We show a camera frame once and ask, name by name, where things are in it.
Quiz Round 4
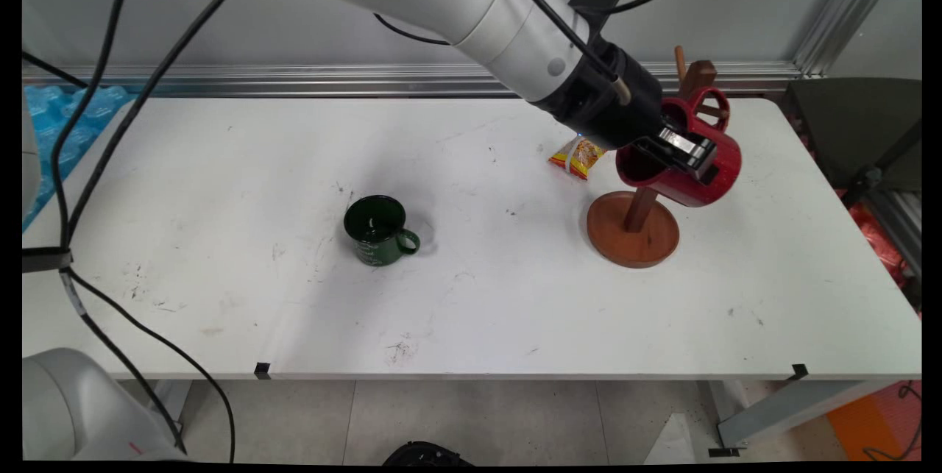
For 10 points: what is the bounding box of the thin black cable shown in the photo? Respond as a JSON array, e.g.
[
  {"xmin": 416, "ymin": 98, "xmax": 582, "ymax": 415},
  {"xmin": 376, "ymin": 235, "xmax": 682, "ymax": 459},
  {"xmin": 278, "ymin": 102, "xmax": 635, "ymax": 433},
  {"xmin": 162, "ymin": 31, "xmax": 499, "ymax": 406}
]
[{"xmin": 22, "ymin": 52, "xmax": 91, "ymax": 89}]

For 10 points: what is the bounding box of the dark green mug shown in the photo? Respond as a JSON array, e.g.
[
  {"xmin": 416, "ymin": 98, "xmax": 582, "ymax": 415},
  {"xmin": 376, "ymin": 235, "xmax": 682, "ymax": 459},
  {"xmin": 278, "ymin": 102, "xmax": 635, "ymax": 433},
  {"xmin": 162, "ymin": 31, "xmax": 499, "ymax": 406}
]
[{"xmin": 343, "ymin": 195, "xmax": 422, "ymax": 268}]

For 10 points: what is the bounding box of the aluminum frame post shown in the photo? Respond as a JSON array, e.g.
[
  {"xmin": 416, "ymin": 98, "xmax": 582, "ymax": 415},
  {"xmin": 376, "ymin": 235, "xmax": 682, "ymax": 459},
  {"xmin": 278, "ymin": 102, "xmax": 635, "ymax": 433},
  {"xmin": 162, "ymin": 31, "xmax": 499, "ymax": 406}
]
[{"xmin": 793, "ymin": 0, "xmax": 907, "ymax": 78}]

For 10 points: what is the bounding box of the black object on floor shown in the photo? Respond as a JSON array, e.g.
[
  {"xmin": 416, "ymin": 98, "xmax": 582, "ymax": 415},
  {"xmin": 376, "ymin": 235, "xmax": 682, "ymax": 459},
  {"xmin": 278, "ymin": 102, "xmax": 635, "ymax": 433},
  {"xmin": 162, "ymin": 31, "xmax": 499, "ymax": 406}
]
[{"xmin": 381, "ymin": 441, "xmax": 475, "ymax": 466}]

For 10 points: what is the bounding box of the red mug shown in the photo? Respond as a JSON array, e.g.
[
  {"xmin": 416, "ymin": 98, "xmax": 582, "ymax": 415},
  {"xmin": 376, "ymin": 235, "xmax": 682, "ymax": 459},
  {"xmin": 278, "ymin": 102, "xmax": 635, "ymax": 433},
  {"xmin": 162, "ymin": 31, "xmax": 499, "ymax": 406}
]
[{"xmin": 615, "ymin": 87, "xmax": 743, "ymax": 207}]

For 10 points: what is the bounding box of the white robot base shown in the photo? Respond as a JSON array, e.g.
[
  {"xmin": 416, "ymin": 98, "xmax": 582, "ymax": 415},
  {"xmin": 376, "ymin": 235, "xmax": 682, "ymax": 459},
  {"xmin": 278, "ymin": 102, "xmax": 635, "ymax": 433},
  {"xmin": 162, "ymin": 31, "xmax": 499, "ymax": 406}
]
[{"xmin": 22, "ymin": 346, "xmax": 188, "ymax": 463}]

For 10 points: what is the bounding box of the black cable with beige plug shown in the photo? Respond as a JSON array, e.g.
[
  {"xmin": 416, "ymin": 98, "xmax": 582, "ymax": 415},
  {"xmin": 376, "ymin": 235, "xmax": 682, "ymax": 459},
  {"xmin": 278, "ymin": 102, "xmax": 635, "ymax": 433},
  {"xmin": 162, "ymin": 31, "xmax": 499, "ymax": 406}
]
[{"xmin": 475, "ymin": 0, "xmax": 634, "ymax": 106}]

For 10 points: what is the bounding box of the short black cable loop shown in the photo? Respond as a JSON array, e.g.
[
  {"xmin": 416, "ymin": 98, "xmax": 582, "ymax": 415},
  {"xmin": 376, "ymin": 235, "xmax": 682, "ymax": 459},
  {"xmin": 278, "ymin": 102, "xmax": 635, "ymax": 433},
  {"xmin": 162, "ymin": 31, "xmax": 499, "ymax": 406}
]
[{"xmin": 374, "ymin": 13, "xmax": 451, "ymax": 46}]

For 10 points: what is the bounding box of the aluminum frame rail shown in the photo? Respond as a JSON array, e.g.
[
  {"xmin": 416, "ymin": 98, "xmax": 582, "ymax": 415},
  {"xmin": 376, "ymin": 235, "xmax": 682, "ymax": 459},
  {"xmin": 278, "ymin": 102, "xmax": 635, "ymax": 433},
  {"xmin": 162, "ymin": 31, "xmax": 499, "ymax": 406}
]
[
  {"xmin": 865, "ymin": 186, "xmax": 922, "ymax": 275},
  {"xmin": 22, "ymin": 61, "xmax": 803, "ymax": 99}
]

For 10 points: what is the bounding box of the blue bubble wrap sheet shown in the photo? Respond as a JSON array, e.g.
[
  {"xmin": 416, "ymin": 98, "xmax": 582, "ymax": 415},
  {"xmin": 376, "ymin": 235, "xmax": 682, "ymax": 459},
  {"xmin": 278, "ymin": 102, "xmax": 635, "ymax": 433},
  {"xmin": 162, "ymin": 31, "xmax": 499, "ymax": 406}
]
[{"xmin": 22, "ymin": 85, "xmax": 141, "ymax": 232}]

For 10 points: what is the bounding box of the long black cable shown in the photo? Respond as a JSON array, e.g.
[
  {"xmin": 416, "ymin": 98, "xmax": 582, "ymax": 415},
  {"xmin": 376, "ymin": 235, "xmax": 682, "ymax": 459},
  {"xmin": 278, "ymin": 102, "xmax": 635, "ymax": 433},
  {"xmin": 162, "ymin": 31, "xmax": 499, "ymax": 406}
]
[
  {"xmin": 50, "ymin": 0, "xmax": 188, "ymax": 455},
  {"xmin": 66, "ymin": 0, "xmax": 263, "ymax": 463}
]

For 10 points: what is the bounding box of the red plastic bag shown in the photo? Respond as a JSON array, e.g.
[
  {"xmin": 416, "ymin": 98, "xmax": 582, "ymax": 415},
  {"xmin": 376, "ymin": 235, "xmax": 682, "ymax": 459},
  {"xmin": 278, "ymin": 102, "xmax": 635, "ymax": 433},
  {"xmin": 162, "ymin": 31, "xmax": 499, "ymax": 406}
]
[{"xmin": 846, "ymin": 201, "xmax": 910, "ymax": 290}]

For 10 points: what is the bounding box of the grey table leg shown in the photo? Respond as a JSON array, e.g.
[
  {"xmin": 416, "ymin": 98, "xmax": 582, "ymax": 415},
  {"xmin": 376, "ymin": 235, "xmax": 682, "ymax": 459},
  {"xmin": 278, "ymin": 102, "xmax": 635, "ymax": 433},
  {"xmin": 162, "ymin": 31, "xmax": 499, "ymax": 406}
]
[
  {"xmin": 144, "ymin": 380, "xmax": 194, "ymax": 422},
  {"xmin": 710, "ymin": 380, "xmax": 895, "ymax": 452}
]

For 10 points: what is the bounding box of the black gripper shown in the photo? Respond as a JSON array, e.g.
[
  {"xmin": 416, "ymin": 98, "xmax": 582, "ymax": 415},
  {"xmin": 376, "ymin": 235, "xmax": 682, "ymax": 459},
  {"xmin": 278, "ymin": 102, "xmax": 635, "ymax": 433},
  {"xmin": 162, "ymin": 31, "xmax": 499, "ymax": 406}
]
[{"xmin": 526, "ymin": 39, "xmax": 719, "ymax": 182}]

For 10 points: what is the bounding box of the orange red floor mat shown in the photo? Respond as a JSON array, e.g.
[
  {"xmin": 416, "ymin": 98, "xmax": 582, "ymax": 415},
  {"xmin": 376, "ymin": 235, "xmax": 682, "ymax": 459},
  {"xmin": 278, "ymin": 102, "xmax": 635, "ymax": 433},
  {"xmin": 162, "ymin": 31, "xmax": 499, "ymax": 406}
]
[{"xmin": 826, "ymin": 381, "xmax": 922, "ymax": 463}]

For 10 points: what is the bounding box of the wooden mug stand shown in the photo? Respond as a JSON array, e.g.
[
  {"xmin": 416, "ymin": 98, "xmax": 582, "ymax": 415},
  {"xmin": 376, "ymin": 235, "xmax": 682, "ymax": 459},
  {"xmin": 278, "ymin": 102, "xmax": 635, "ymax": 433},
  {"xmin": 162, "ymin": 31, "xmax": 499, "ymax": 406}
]
[{"xmin": 587, "ymin": 46, "xmax": 718, "ymax": 269}]

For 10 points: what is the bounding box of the black cable strap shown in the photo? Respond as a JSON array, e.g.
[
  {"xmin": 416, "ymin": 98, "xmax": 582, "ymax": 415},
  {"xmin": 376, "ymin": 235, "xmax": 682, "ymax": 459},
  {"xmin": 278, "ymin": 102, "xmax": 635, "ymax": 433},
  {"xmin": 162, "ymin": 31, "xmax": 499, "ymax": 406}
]
[{"xmin": 22, "ymin": 246, "xmax": 74, "ymax": 273}]

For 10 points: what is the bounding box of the yellow snack packet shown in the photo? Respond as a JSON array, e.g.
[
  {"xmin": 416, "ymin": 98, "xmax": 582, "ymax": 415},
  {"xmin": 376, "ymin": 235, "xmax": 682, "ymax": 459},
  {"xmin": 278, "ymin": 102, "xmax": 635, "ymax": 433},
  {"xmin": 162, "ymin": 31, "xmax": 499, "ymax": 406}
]
[{"xmin": 548, "ymin": 136, "xmax": 608, "ymax": 181}]

